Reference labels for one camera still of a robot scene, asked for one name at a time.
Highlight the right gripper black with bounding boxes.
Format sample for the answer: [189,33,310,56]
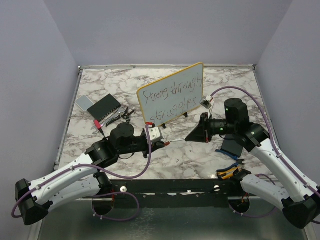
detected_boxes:
[186,111,237,143]

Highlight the white marker pen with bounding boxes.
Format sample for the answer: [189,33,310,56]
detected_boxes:
[170,138,186,143]

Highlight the yellow framed whiteboard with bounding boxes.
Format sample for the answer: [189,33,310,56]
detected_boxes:
[136,62,204,127]

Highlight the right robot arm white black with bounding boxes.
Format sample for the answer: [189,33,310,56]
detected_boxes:
[185,98,320,229]

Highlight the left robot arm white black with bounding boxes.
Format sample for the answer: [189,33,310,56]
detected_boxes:
[11,123,169,226]

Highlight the black flat box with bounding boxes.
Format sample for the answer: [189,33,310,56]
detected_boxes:
[220,134,244,158]

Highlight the black pruning shears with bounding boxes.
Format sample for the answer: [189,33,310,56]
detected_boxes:
[121,107,135,123]

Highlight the yellow black utility knife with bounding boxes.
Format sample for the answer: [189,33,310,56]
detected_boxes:
[216,163,245,180]

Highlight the grey white small device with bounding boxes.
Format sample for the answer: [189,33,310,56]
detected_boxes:
[75,95,94,112]

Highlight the aluminium table frame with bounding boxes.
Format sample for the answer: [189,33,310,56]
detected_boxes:
[30,65,319,240]

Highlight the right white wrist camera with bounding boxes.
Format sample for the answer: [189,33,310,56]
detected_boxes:
[200,95,214,117]

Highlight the blue handled pliers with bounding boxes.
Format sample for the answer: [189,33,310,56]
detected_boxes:
[215,149,245,165]

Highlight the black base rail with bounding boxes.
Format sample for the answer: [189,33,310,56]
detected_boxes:
[111,179,245,209]

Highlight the black network switch box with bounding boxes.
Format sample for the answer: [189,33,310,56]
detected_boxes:
[87,94,121,122]

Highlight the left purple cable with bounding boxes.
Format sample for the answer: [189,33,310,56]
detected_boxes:
[11,123,153,222]

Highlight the purple cable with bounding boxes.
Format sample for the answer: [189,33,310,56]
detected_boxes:
[209,86,320,225]
[11,123,153,222]

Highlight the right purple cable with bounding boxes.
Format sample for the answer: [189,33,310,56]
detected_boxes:
[209,86,320,225]

